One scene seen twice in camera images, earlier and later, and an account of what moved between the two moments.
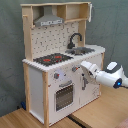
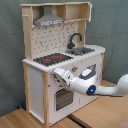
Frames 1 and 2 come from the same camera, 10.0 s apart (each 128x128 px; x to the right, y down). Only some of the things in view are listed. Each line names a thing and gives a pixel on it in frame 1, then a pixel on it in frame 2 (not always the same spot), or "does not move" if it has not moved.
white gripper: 92,69 to 67,76
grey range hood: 48,18 does not move
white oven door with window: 64,96 does not move
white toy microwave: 90,14 does not move
